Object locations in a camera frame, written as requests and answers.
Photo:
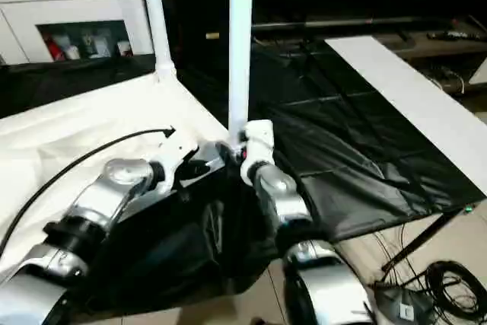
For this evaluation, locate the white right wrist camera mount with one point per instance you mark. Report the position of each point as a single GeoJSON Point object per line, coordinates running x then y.
{"type": "Point", "coordinates": [259, 146]}

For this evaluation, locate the black plastic mat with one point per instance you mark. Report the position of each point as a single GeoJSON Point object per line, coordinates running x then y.
{"type": "Point", "coordinates": [365, 157]}

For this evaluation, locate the white plastic table top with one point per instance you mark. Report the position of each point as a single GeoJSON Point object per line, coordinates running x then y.
{"type": "Point", "coordinates": [61, 135]}

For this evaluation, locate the white board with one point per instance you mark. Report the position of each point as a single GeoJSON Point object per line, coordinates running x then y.
{"type": "Point", "coordinates": [418, 97]}

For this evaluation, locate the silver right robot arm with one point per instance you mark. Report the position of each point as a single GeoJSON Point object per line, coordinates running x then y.
{"type": "Point", "coordinates": [289, 203]}

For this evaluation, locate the black stand base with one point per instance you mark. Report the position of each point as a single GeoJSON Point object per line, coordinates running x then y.
{"type": "Point", "coordinates": [434, 294]}

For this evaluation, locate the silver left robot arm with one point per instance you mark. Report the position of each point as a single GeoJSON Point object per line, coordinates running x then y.
{"type": "Point", "coordinates": [99, 211]}

